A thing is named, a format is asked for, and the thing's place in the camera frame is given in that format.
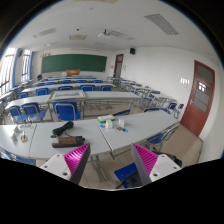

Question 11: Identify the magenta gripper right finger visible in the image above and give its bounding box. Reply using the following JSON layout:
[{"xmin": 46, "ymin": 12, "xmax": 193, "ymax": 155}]
[{"xmin": 130, "ymin": 143, "xmax": 183, "ymax": 187}]

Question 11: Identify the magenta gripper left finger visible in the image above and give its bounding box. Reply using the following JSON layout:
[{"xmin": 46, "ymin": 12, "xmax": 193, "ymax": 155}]
[{"xmin": 39, "ymin": 142, "xmax": 92, "ymax": 185}]

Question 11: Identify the white charger plug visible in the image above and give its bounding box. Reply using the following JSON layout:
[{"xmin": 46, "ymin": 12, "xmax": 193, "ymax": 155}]
[{"xmin": 50, "ymin": 135, "xmax": 59, "ymax": 144}]

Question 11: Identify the blue chair under gripper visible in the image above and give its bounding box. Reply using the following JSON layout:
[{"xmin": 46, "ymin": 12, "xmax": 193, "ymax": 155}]
[{"xmin": 114, "ymin": 163, "xmax": 142, "ymax": 189}]

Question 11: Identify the black power strip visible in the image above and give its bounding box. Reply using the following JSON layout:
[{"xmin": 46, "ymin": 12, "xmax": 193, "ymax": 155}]
[{"xmin": 52, "ymin": 136, "xmax": 85, "ymax": 148}]

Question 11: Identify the blue chair right of desk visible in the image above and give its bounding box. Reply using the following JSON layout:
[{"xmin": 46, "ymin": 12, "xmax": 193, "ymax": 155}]
[{"xmin": 147, "ymin": 126, "xmax": 177, "ymax": 151}]

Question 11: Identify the grey front desk right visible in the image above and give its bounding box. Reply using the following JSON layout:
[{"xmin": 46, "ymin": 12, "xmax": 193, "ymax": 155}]
[{"xmin": 98, "ymin": 111, "xmax": 178, "ymax": 151}]

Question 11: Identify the green white box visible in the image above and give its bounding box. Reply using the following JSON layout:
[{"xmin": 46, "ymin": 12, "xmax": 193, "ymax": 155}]
[{"xmin": 98, "ymin": 114, "xmax": 115, "ymax": 123}]

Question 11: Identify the blue chair second row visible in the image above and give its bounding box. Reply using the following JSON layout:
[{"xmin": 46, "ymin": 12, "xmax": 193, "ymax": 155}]
[
  {"xmin": 52, "ymin": 101, "xmax": 81, "ymax": 121},
  {"xmin": 22, "ymin": 102, "xmax": 46, "ymax": 121}
]

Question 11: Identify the small brass object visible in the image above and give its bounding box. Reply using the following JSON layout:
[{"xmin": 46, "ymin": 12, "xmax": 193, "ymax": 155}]
[{"xmin": 21, "ymin": 131, "xmax": 28, "ymax": 142}]

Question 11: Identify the grey front desk left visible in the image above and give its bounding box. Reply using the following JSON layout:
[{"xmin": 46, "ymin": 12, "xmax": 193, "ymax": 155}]
[{"xmin": 0, "ymin": 124, "xmax": 37, "ymax": 158}]

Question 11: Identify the blue chair left second row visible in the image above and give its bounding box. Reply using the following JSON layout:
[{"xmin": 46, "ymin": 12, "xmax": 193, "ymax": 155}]
[{"xmin": 22, "ymin": 102, "xmax": 46, "ymax": 121}]

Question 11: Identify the wooden framed board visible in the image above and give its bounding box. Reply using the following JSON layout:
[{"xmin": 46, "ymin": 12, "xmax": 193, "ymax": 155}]
[{"xmin": 50, "ymin": 90, "xmax": 86, "ymax": 101}]

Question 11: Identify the red near door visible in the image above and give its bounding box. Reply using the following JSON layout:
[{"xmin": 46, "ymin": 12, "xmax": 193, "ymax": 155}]
[{"xmin": 181, "ymin": 61, "xmax": 215, "ymax": 136}]

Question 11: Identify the red door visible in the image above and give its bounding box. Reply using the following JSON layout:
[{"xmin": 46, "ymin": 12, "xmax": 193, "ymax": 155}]
[
  {"xmin": 113, "ymin": 54, "xmax": 124, "ymax": 78},
  {"xmin": 181, "ymin": 61, "xmax": 215, "ymax": 136}
]

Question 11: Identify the orange lectern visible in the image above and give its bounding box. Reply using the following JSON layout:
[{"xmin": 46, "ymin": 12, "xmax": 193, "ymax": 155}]
[{"xmin": 66, "ymin": 70, "xmax": 80, "ymax": 76}]

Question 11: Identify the green chalkboard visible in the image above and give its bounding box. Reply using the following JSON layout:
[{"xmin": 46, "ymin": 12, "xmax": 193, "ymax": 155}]
[{"xmin": 41, "ymin": 54, "xmax": 107, "ymax": 73}]

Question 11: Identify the red far door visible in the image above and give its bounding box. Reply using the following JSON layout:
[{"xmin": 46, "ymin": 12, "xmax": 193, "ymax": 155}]
[{"xmin": 113, "ymin": 54, "xmax": 124, "ymax": 78}]

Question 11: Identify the ceiling projector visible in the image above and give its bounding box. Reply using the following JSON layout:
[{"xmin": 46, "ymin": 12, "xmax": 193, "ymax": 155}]
[{"xmin": 98, "ymin": 29, "xmax": 111, "ymax": 39}]

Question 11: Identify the black coiled cable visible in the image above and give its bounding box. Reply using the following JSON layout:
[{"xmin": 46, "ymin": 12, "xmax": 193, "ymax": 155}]
[{"xmin": 52, "ymin": 120, "xmax": 75, "ymax": 137}]

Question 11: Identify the black wall speaker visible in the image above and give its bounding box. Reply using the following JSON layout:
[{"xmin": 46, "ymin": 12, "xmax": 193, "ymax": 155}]
[{"xmin": 130, "ymin": 48, "xmax": 136, "ymax": 55}]

